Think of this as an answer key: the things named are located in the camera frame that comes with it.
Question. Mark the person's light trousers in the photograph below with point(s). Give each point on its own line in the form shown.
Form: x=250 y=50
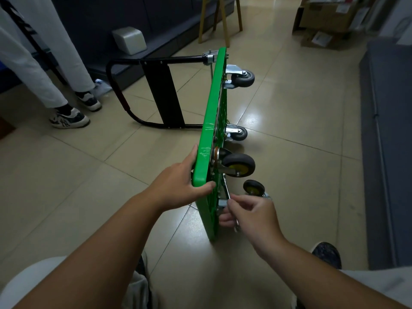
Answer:
x=386 y=283

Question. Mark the wooden stool legs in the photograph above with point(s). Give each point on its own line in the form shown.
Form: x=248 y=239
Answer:
x=222 y=16

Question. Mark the person's left forearm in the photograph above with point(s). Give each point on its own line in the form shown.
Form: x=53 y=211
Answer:
x=87 y=263

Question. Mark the white box on shelf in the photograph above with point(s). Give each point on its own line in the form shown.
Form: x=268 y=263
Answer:
x=129 y=40

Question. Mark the person's right hand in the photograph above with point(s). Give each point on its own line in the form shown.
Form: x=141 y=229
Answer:
x=257 y=222

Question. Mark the person's left hand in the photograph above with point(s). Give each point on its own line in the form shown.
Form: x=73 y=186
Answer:
x=177 y=186

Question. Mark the green platform trolley deck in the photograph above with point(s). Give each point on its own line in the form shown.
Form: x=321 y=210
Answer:
x=209 y=119

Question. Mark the person's dark shoe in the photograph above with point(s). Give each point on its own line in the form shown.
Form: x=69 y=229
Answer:
x=141 y=263
x=326 y=254

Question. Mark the open cardboard box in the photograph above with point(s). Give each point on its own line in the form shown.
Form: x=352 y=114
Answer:
x=328 y=14

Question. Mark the silver wrench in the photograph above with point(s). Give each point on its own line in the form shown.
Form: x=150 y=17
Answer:
x=227 y=188

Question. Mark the person's right forearm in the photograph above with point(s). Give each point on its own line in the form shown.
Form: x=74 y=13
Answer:
x=322 y=279

